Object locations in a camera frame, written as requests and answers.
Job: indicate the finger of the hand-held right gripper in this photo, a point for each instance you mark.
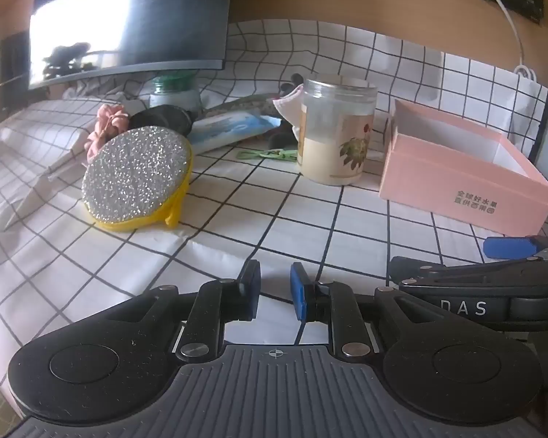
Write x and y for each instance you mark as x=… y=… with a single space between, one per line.
x=509 y=247
x=438 y=270

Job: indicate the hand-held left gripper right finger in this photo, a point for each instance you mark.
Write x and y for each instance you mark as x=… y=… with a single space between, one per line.
x=297 y=292

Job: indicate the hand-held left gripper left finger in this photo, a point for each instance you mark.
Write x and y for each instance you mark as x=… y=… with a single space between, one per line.
x=250 y=289

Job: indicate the blue wet wipes packet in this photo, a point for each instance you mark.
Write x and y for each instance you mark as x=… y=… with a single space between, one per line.
x=230 y=130

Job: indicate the black cloth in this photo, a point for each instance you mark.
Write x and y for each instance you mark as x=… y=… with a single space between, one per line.
x=164 y=117

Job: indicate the checked white tablecloth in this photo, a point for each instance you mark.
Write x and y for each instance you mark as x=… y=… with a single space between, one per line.
x=255 y=210

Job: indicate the pink cardboard box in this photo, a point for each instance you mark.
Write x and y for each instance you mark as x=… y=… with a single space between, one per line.
x=456 y=182

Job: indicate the green hair clip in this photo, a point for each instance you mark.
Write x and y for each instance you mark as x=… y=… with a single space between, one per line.
x=267 y=154

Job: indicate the white paper bag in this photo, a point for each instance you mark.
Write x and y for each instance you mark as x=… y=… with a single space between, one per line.
x=527 y=109

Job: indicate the small dark cloth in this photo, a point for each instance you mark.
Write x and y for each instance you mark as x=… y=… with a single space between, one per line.
x=281 y=139

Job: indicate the clear plastic jar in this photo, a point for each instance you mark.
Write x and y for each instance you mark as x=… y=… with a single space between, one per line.
x=335 y=141

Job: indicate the silver glitter yellow sponge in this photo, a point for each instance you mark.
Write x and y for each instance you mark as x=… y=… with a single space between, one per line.
x=132 y=173

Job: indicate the white sock with red trim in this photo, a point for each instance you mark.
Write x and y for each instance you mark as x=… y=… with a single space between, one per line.
x=288 y=107

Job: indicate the grey speckled cloth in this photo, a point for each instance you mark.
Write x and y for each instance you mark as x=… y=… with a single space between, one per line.
x=242 y=104

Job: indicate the green lid glass jar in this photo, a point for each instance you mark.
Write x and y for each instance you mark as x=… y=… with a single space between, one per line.
x=173 y=93

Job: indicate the black knit glove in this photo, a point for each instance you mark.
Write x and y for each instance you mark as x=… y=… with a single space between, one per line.
x=296 y=80

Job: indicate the pink scrunchie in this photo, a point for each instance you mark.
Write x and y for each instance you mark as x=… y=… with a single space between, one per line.
x=105 y=123

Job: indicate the dark computer monitor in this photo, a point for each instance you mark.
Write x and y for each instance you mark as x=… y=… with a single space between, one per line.
x=132 y=13

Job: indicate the black device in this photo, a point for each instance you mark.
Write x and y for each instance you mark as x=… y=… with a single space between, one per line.
x=11 y=68

